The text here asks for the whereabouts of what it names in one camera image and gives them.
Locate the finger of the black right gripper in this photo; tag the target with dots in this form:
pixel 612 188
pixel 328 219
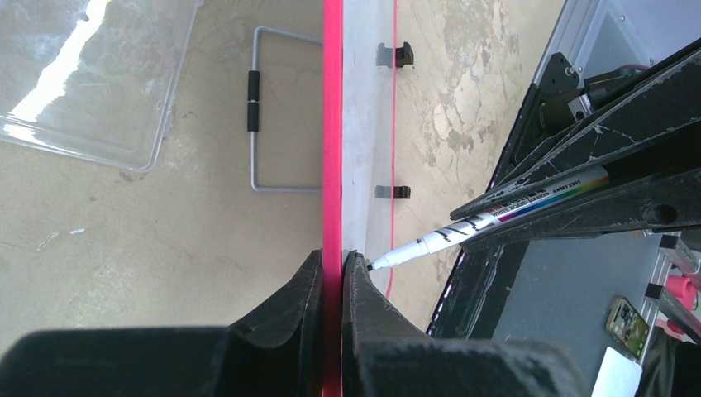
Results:
pixel 661 101
pixel 667 201

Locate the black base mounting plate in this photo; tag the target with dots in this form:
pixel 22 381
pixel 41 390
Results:
pixel 554 290

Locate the white dry erase marker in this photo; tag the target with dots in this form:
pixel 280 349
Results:
pixel 492 219

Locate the smartphone on table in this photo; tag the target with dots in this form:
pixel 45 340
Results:
pixel 628 327

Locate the aluminium frame rail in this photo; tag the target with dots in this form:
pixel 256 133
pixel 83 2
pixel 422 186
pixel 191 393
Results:
pixel 572 36

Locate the pink object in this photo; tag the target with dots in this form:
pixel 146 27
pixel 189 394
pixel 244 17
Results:
pixel 676 303

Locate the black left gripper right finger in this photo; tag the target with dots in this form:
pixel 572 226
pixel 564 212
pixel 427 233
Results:
pixel 383 354

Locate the grey wire whiteboard stand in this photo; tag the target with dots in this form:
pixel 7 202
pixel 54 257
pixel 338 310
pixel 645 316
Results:
pixel 253 108

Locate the red framed whiteboard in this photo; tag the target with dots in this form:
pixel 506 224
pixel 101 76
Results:
pixel 358 131

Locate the clear plastic box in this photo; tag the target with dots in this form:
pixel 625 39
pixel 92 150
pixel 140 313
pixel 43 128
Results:
pixel 93 80

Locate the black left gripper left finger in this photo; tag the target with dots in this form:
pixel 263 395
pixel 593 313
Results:
pixel 274 350

